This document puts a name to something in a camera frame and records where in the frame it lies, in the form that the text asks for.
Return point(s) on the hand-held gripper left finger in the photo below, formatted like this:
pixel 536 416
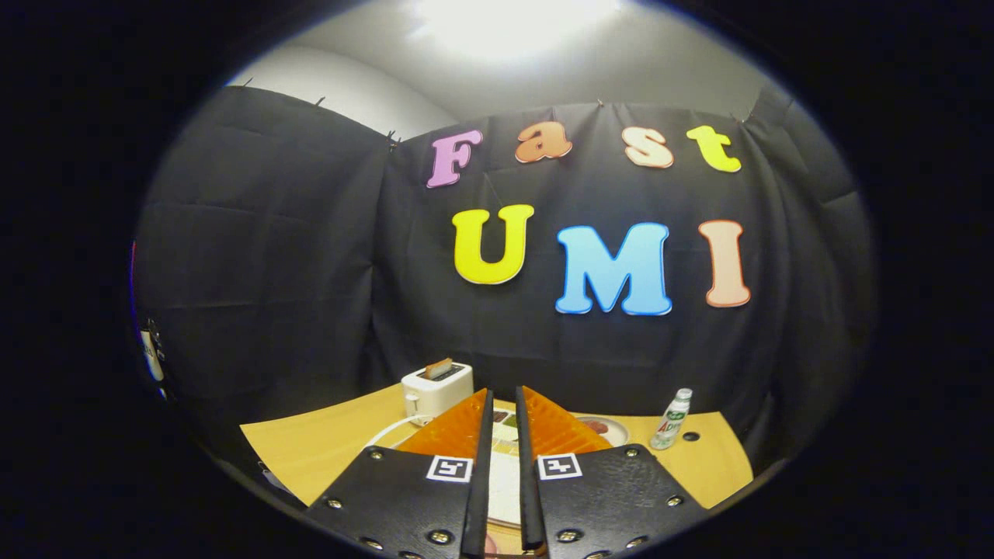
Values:
pixel 480 497

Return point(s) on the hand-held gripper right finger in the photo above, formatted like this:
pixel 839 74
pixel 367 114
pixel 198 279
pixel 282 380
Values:
pixel 528 497

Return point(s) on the beige round plate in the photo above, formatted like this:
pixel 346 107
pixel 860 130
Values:
pixel 619 431

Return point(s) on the white divided tray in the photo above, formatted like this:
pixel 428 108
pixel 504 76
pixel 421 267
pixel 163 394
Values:
pixel 505 431

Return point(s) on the brown meat piece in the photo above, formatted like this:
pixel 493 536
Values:
pixel 596 426

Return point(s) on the white toaster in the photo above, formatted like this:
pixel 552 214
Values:
pixel 435 396

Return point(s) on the brown toast slice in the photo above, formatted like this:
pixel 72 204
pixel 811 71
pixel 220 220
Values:
pixel 439 369

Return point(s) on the white drink bottle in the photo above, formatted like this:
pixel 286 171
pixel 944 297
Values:
pixel 668 427

